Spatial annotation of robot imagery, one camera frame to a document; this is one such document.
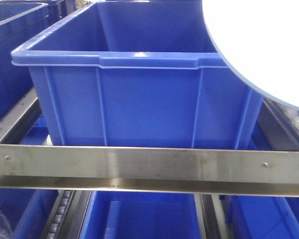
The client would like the white round plate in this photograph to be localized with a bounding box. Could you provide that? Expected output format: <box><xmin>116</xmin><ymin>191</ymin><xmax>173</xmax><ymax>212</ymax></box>
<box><xmin>202</xmin><ymin>0</ymin><xmax>299</xmax><ymax>110</ymax></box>

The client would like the blue bin upper shelf middle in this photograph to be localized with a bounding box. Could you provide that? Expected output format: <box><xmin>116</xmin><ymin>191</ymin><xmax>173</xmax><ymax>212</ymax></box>
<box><xmin>11</xmin><ymin>0</ymin><xmax>263</xmax><ymax>149</ymax></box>

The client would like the blue bin shelf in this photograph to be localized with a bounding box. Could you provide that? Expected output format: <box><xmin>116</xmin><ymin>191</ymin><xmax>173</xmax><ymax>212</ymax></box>
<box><xmin>0</xmin><ymin>1</ymin><xmax>50</xmax><ymax>129</ymax></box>
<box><xmin>11</xmin><ymin>0</ymin><xmax>263</xmax><ymax>149</ymax></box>

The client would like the stainless steel shelf rack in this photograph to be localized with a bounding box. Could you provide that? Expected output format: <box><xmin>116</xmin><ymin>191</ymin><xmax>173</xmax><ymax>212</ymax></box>
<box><xmin>0</xmin><ymin>87</ymin><xmax>299</xmax><ymax>239</ymax></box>

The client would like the blue bin upper shelf left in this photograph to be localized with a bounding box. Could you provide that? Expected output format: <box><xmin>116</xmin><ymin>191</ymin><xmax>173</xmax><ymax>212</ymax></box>
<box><xmin>0</xmin><ymin>1</ymin><xmax>50</xmax><ymax>129</ymax></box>

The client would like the blue lower bin middle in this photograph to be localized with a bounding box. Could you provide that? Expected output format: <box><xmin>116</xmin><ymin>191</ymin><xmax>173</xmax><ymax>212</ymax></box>
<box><xmin>79</xmin><ymin>191</ymin><xmax>201</xmax><ymax>239</ymax></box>

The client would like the blue bin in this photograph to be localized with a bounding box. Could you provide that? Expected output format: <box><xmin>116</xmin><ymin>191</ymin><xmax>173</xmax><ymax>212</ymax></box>
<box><xmin>79</xmin><ymin>191</ymin><xmax>201</xmax><ymax>239</ymax></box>
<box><xmin>220</xmin><ymin>196</ymin><xmax>299</xmax><ymax>239</ymax></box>
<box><xmin>0</xmin><ymin>188</ymin><xmax>59</xmax><ymax>239</ymax></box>

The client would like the grey roller track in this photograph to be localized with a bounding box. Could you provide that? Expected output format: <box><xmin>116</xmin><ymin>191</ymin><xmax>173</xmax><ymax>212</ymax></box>
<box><xmin>46</xmin><ymin>190</ymin><xmax>75</xmax><ymax>239</ymax></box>

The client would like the blue lower bin right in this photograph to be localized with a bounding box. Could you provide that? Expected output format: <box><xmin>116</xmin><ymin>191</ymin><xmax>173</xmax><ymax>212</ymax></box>
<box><xmin>220</xmin><ymin>196</ymin><xmax>299</xmax><ymax>239</ymax></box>

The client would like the blue lower bin left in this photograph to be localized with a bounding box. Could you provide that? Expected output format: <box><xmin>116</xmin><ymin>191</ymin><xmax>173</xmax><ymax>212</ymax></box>
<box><xmin>0</xmin><ymin>188</ymin><xmax>59</xmax><ymax>239</ymax></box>

